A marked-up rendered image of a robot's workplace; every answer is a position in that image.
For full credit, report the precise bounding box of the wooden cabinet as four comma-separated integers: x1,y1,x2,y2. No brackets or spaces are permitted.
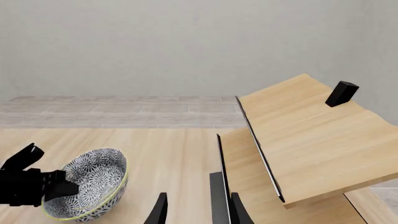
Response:
216,127,368,224

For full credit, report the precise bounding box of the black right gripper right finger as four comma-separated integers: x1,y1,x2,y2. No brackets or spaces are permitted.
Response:
231,192,255,224

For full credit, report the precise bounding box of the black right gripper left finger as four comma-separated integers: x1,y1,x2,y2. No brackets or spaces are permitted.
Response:
144,192,169,224

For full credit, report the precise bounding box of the black drawer handle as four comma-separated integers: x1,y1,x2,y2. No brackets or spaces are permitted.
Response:
324,80,360,108

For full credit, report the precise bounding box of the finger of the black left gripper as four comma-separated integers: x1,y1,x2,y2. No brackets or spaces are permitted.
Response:
43,170,79,202
0,142,45,171

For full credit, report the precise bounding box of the black white patterned bowl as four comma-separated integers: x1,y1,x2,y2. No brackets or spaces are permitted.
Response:
41,147,129,223

